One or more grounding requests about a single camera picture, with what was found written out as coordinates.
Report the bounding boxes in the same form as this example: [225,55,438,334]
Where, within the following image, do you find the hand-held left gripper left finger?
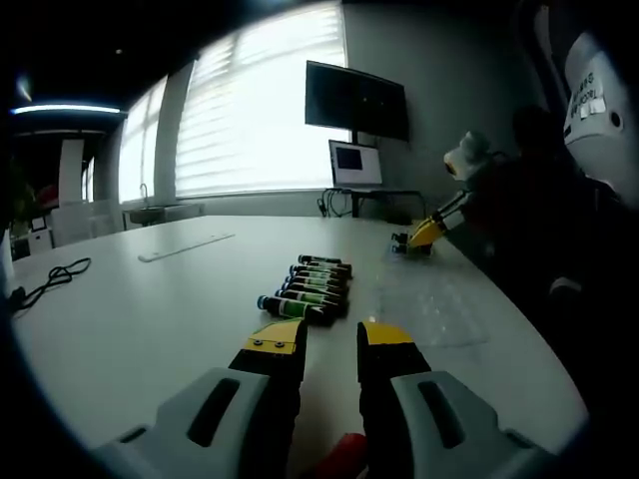
[93,317,309,479]

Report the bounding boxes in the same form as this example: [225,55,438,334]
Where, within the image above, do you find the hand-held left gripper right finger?
[355,321,563,479]

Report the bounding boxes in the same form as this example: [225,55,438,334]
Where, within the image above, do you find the clear plastic box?
[376,234,493,350]

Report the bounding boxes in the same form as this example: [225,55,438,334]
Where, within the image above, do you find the row of medicine bottles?
[257,253,354,328]

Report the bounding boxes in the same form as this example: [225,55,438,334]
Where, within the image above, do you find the person's left hand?
[312,432,369,479]

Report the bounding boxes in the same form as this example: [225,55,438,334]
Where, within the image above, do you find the black stand table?
[322,187,426,224]

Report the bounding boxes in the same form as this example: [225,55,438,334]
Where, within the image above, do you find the person's dark clothing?
[463,104,639,390]

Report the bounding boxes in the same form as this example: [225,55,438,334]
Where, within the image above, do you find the open laptop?
[327,139,385,191]

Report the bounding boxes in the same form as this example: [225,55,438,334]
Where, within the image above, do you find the white chest-worn device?
[562,29,628,194]

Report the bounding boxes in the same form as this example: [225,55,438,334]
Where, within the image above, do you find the white flat table strip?
[138,233,236,263]

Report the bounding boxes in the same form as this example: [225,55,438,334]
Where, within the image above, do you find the sink counter with faucet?
[123,183,206,227]

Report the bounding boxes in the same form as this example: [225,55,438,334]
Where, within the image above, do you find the white office partition desks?
[49,199,126,248]

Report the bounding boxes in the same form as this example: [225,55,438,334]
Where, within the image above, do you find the small white cabinet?
[27,214,55,250]

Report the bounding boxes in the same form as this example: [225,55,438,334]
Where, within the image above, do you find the green potted plant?
[0,164,39,283]

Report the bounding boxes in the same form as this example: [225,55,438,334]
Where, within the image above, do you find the long ceiling light strip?
[12,104,124,117]

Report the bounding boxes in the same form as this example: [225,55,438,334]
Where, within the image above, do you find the black stand cables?
[317,192,350,219]

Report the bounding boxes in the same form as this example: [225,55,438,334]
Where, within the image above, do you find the black wall monitor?
[305,59,410,143]

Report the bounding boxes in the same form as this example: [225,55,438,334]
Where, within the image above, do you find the black table cable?
[8,256,94,316]

